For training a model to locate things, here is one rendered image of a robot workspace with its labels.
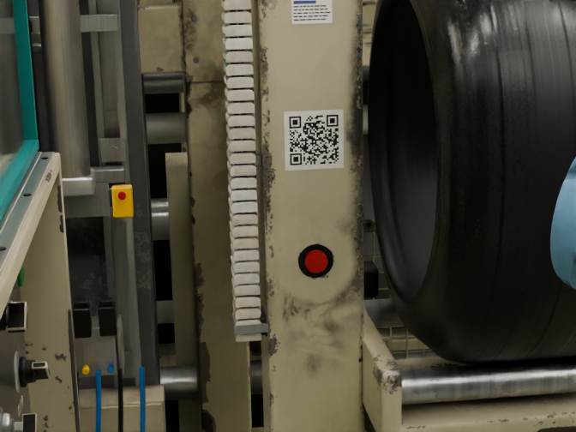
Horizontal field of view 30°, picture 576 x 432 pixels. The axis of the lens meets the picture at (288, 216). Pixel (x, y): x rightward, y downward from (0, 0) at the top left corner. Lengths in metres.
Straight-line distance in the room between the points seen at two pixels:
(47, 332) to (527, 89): 0.57
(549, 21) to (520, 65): 0.07
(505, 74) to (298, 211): 0.33
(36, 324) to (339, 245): 0.45
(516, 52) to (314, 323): 0.45
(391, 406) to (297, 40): 0.47
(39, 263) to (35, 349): 0.09
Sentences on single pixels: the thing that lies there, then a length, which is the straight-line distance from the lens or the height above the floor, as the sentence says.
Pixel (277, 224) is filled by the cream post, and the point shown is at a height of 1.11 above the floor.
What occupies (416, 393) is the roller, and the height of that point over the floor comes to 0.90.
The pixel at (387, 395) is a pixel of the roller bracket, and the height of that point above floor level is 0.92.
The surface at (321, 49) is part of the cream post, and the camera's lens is 1.34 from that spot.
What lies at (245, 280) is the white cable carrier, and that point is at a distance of 1.40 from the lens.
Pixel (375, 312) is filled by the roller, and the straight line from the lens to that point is 1.66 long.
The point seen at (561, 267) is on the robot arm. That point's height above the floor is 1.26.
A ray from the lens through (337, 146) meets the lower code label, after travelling 1.36.
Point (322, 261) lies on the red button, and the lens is 1.39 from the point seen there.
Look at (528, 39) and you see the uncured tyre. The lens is 1.23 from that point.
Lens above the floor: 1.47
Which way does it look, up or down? 15 degrees down
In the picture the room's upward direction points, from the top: 1 degrees counter-clockwise
